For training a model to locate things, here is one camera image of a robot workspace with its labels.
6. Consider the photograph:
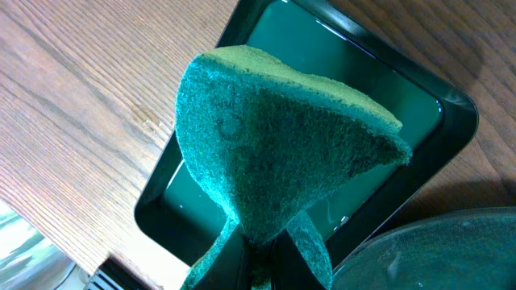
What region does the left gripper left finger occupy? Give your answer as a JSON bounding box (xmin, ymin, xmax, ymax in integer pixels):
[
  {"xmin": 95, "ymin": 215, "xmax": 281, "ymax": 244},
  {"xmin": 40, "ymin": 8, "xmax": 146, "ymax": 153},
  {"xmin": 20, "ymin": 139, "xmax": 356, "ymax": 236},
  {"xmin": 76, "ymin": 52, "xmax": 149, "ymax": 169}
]
[{"xmin": 193, "ymin": 227, "xmax": 250, "ymax": 290}]

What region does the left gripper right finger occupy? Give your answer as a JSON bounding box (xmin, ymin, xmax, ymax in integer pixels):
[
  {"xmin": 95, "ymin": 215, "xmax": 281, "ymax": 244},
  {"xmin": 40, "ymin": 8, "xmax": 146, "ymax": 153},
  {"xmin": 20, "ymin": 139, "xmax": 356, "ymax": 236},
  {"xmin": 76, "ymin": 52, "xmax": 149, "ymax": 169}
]
[{"xmin": 271, "ymin": 230, "xmax": 323, "ymax": 290}]

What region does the green scouring sponge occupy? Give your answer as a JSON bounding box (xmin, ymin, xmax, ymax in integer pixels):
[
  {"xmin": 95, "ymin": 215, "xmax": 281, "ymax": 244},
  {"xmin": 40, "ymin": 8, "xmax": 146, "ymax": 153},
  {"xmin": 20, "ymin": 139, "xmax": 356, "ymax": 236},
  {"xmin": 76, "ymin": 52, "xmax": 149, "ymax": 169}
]
[{"xmin": 175, "ymin": 45, "xmax": 412, "ymax": 289}]

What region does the round black tray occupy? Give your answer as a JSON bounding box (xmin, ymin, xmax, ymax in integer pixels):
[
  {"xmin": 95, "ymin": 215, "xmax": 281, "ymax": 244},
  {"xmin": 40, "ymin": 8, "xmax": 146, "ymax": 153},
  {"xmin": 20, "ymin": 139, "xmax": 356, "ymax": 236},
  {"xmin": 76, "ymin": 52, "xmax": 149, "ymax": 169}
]
[{"xmin": 333, "ymin": 207, "xmax": 515, "ymax": 290}]

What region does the rectangular black tray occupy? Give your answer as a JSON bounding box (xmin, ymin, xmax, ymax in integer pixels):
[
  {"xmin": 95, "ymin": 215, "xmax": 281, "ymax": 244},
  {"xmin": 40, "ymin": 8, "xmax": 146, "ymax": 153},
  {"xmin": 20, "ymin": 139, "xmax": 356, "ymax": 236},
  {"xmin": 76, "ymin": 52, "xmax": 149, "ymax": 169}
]
[{"xmin": 135, "ymin": 1, "xmax": 478, "ymax": 265}]

